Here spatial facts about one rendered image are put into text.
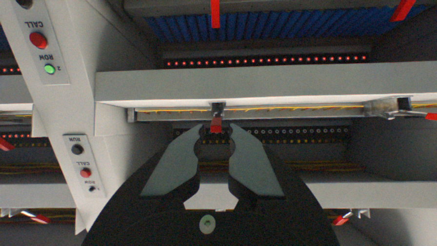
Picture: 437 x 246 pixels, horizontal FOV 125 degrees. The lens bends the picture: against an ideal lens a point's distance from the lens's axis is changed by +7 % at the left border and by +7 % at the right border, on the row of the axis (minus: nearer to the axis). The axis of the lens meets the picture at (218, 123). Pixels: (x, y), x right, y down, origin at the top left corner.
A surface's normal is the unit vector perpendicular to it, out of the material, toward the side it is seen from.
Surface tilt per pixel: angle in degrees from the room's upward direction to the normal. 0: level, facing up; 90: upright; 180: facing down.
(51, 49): 90
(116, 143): 90
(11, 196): 107
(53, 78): 90
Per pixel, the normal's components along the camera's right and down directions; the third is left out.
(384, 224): -1.00, 0.02
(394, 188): -0.03, -0.04
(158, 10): 0.02, 1.00
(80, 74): -0.02, 0.24
